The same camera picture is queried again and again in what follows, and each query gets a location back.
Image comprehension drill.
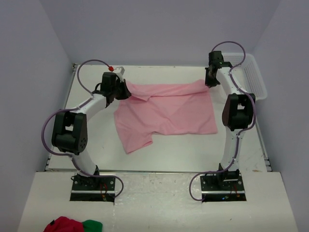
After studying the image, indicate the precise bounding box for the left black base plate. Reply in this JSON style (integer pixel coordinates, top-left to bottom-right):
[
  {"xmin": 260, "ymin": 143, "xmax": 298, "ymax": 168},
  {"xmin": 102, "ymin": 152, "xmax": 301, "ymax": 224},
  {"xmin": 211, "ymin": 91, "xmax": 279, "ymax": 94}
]
[{"xmin": 70, "ymin": 174, "xmax": 115, "ymax": 203}]

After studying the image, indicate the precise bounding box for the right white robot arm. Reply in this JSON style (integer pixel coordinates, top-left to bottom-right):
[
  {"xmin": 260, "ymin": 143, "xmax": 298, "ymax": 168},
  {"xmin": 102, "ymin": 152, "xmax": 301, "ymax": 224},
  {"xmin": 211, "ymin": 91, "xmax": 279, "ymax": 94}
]
[{"xmin": 204, "ymin": 51, "xmax": 255, "ymax": 191}]

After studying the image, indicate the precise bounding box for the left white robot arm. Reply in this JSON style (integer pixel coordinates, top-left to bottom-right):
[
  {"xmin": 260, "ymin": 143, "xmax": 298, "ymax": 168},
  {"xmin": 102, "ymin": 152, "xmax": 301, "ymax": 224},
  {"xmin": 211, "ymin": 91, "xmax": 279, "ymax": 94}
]
[{"xmin": 52, "ymin": 67, "xmax": 131, "ymax": 190}]

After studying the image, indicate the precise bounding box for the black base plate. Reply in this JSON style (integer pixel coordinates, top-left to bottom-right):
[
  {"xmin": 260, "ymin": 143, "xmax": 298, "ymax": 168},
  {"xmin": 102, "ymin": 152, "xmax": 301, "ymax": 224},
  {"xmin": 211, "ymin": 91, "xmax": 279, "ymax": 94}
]
[
  {"xmin": 70, "ymin": 174, "xmax": 115, "ymax": 203},
  {"xmin": 200, "ymin": 170, "xmax": 247, "ymax": 202}
]

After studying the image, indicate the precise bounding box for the green folded t shirt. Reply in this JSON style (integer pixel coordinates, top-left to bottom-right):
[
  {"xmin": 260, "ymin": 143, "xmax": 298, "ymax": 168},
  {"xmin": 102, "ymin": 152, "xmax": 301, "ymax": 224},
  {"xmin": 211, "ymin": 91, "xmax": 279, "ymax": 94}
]
[{"xmin": 82, "ymin": 219, "xmax": 103, "ymax": 232}]

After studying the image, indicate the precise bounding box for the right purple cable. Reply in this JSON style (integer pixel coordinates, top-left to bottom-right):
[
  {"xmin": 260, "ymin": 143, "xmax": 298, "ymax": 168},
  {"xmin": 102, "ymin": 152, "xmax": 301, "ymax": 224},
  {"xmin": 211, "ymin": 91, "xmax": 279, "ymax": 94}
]
[{"xmin": 189, "ymin": 41, "xmax": 256, "ymax": 202}]

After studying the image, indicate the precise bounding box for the red folded t shirt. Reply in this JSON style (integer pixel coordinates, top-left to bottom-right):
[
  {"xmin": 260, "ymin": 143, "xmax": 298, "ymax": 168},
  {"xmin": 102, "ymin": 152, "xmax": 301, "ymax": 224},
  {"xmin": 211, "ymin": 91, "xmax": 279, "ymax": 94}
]
[{"xmin": 44, "ymin": 216, "xmax": 84, "ymax": 232}]

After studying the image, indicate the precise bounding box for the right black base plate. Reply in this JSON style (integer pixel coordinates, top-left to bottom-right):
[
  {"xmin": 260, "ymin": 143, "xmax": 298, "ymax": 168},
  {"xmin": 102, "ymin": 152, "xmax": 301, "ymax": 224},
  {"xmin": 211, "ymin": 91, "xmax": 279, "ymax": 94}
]
[{"xmin": 200, "ymin": 170, "xmax": 247, "ymax": 202}]

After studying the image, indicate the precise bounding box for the pink t shirt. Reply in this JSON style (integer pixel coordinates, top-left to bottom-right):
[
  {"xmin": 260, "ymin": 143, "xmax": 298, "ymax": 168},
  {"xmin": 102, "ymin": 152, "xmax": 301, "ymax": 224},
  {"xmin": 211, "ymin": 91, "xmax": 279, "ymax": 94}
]
[{"xmin": 114, "ymin": 79, "xmax": 218, "ymax": 154}]

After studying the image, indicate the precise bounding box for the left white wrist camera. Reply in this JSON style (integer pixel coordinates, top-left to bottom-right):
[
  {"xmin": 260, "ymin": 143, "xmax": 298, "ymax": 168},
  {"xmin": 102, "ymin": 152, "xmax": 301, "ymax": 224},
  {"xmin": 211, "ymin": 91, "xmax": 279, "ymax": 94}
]
[{"xmin": 112, "ymin": 66, "xmax": 125, "ymax": 78}]

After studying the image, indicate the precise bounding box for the white plastic basket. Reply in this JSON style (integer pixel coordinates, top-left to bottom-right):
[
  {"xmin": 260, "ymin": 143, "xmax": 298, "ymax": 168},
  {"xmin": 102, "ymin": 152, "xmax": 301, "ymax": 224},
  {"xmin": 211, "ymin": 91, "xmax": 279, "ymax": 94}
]
[{"xmin": 233, "ymin": 54, "xmax": 267, "ymax": 101}]

